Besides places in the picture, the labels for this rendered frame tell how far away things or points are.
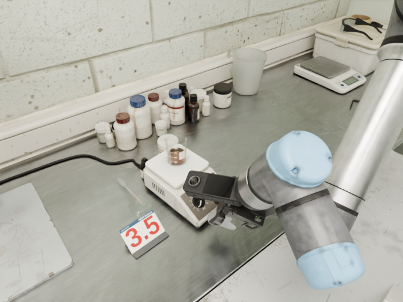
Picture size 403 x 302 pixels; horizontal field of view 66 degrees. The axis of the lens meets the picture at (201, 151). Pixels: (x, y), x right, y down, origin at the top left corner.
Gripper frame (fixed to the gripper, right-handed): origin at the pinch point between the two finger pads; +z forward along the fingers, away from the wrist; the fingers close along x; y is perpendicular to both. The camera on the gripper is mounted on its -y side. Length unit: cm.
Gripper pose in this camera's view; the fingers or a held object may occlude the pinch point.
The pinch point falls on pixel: (211, 209)
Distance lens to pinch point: 70.5
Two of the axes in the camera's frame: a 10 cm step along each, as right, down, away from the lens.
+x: 3.5, -8.2, 4.6
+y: 9.0, 4.3, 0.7
